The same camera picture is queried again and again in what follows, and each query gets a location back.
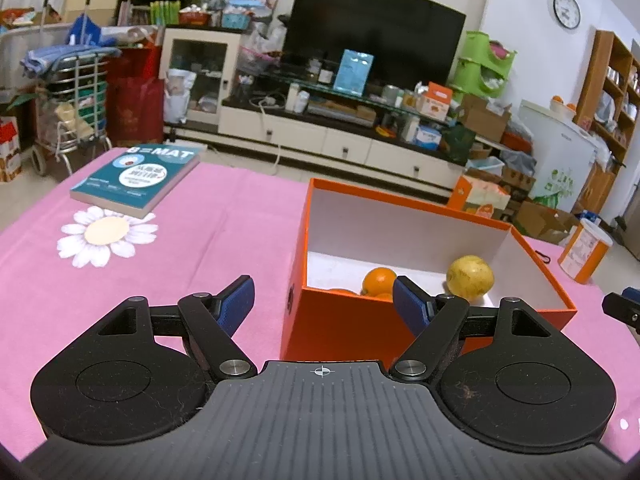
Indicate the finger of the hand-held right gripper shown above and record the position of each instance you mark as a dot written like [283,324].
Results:
[620,306]

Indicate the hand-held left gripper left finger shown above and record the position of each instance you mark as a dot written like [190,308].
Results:
[235,305]

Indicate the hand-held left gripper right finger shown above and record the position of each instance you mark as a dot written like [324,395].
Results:
[410,305]

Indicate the small orange tangerine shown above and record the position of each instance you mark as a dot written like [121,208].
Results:
[345,291]
[385,297]

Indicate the large orange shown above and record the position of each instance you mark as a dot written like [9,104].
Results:
[380,280]

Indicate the yellow-green pear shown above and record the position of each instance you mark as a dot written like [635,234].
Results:
[470,272]

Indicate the orange cardboard box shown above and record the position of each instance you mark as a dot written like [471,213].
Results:
[340,330]

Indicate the pink daisy tablecloth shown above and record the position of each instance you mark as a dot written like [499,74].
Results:
[200,250]

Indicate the orange and white canister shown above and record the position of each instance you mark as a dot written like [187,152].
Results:
[582,250]

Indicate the open brown cardboard box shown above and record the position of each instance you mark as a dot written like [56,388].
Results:
[542,220]

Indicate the white refrigerator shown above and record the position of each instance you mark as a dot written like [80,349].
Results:
[560,160]

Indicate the teal paperback book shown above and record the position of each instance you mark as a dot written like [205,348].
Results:
[135,180]

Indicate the blue and white box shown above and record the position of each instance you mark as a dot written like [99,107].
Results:
[427,137]

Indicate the white television stand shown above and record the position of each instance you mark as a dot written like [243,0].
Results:
[345,145]

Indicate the orange and white small carton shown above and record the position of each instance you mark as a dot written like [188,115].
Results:
[434,102]

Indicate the white bowl of oranges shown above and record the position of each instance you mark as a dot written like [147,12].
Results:
[562,105]

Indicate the white plastic bag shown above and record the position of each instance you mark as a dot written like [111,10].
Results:
[177,95]

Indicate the red shopping bag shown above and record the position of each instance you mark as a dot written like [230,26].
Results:
[132,110]

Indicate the white glass-door cabinet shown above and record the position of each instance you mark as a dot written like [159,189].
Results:
[200,80]

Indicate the blue packet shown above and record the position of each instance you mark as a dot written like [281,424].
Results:
[354,72]

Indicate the wooden shelf unit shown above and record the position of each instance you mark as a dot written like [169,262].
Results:
[600,60]

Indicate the green stacked bins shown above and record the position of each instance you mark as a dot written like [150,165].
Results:
[475,60]

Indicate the red and white carton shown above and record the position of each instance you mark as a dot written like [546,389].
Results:
[7,147]

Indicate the black television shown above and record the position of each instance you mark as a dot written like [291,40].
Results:
[375,20]

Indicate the blue folded cloth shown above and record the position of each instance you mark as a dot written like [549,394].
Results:
[50,57]

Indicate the blue bag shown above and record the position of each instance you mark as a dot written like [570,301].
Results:
[85,30]

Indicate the round wall clock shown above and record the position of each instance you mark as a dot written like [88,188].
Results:
[566,9]

